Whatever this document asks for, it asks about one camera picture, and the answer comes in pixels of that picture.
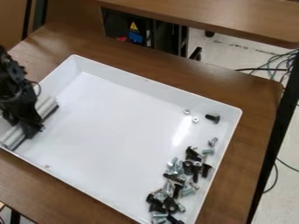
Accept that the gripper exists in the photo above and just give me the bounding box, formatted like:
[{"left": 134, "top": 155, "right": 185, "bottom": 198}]
[{"left": 0, "top": 79, "right": 47, "bottom": 140}]

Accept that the grey metal bar tool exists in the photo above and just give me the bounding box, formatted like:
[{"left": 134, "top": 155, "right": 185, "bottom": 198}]
[{"left": 0, "top": 94, "right": 61, "bottom": 151}]

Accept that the pile of metal screws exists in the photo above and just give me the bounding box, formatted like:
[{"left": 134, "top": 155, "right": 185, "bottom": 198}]
[
  {"left": 182, "top": 108, "right": 222, "bottom": 125},
  {"left": 144, "top": 136, "right": 220, "bottom": 224}
]

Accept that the white tray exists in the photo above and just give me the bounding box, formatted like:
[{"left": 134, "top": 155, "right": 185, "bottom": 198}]
[{"left": 0, "top": 53, "right": 245, "bottom": 224}]

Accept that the black equipment box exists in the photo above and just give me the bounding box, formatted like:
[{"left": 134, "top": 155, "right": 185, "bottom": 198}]
[{"left": 99, "top": 6, "right": 191, "bottom": 58}]

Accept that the wooden desk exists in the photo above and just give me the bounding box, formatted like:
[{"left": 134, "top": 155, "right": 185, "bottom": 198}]
[{"left": 94, "top": 0, "right": 299, "bottom": 50}]

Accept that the black metal post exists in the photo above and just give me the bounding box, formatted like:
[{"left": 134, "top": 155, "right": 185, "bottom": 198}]
[{"left": 245, "top": 52, "right": 299, "bottom": 224}]

